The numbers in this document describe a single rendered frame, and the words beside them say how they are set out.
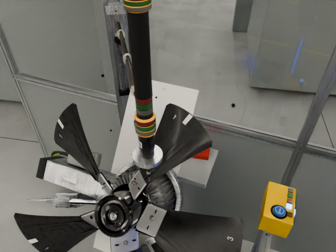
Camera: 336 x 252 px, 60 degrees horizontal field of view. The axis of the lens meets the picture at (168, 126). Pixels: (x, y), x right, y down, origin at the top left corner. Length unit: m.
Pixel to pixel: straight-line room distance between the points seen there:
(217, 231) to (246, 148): 0.73
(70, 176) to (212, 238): 0.55
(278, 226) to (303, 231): 0.88
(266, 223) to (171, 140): 0.48
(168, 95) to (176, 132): 0.27
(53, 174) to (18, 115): 2.35
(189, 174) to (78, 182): 0.55
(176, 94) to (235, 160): 0.67
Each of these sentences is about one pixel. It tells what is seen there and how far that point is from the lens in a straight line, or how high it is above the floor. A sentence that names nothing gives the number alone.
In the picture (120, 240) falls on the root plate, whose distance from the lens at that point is 0.94.
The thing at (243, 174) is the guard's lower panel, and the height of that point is 0.69.
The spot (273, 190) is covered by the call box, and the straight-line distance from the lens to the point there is 1.16.
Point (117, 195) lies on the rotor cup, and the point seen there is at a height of 1.27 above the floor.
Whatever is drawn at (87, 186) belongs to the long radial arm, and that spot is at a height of 1.11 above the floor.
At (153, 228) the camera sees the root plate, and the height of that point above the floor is 1.18.
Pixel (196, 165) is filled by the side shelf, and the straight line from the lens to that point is 1.45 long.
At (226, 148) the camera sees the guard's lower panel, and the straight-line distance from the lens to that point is 1.57.
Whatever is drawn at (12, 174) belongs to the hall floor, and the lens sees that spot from 2.85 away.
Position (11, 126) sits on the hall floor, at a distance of 3.36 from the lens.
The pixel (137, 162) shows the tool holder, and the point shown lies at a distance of 0.65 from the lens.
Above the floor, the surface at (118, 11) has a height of 1.58.
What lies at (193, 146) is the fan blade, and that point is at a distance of 0.78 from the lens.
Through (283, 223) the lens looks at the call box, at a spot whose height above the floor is 1.06.
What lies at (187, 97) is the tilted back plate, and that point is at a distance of 1.05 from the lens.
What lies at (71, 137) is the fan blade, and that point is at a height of 1.33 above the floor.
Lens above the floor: 1.95
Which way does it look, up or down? 41 degrees down
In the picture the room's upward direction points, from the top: straight up
